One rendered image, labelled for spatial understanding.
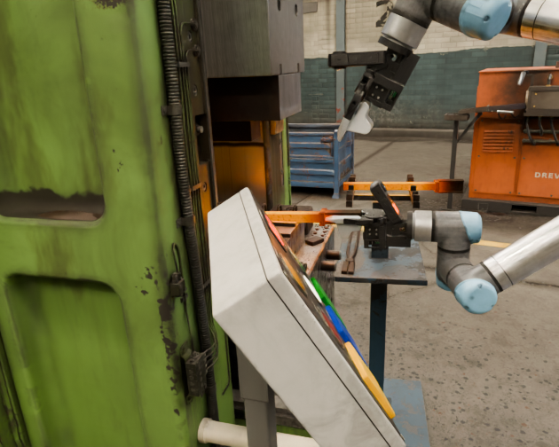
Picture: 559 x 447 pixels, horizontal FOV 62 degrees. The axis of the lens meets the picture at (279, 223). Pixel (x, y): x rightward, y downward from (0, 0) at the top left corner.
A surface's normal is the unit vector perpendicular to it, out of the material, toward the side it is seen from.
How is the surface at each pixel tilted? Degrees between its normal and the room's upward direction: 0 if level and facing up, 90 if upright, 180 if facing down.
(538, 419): 0
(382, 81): 90
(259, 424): 90
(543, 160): 90
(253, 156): 90
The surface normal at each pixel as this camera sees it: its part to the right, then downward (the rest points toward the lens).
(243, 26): -0.27, 0.33
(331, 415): 0.16, 0.31
